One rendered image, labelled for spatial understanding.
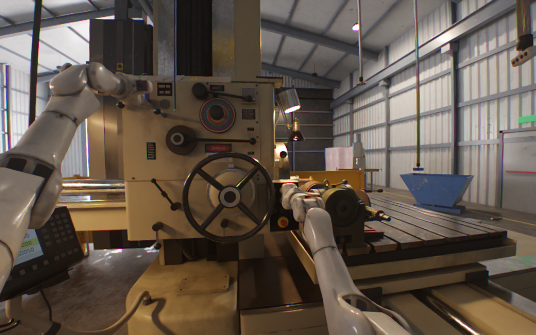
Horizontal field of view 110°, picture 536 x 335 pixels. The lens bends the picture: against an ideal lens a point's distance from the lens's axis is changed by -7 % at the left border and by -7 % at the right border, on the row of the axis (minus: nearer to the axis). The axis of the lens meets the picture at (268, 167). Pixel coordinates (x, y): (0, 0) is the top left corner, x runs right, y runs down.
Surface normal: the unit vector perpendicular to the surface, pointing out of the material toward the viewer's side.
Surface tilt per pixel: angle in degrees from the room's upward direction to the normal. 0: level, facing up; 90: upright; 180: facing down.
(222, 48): 90
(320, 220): 39
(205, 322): 90
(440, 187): 90
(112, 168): 90
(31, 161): 107
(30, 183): 47
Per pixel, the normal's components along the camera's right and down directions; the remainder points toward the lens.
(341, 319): -0.93, -0.36
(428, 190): -0.80, 0.04
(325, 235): 0.10, -0.78
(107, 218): 0.13, 0.04
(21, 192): 0.68, -0.69
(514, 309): -0.99, 0.02
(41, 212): 0.74, 0.30
